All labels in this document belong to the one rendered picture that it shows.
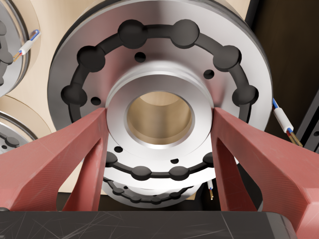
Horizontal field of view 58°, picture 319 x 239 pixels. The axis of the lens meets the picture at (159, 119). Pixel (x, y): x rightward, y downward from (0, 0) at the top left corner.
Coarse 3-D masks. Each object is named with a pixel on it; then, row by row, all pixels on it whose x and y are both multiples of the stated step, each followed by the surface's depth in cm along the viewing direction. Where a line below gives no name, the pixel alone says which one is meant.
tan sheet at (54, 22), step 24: (48, 0) 20; (72, 0) 20; (240, 0) 20; (48, 24) 21; (72, 24) 21; (48, 48) 22; (48, 72) 23; (24, 96) 25; (144, 96) 25; (168, 96) 25; (48, 120) 26
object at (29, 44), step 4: (40, 32) 20; (36, 36) 20; (28, 40) 19; (32, 40) 19; (24, 44) 18; (28, 44) 18; (32, 44) 19; (20, 48) 18; (24, 48) 18; (28, 48) 18; (20, 52) 18; (24, 52) 18
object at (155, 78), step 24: (144, 72) 11; (168, 72) 11; (120, 96) 12; (192, 96) 12; (120, 120) 13; (192, 120) 13; (120, 144) 13; (144, 144) 14; (168, 144) 14; (192, 144) 13
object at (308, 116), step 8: (312, 88) 13; (312, 96) 13; (304, 104) 14; (312, 104) 13; (304, 112) 14; (312, 112) 14; (296, 120) 15; (304, 120) 14; (312, 120) 14; (296, 128) 14; (304, 128) 14; (312, 128) 14; (296, 136) 15; (304, 136) 15; (312, 136) 15; (304, 144) 15; (312, 144) 15; (256, 200) 18; (256, 208) 18
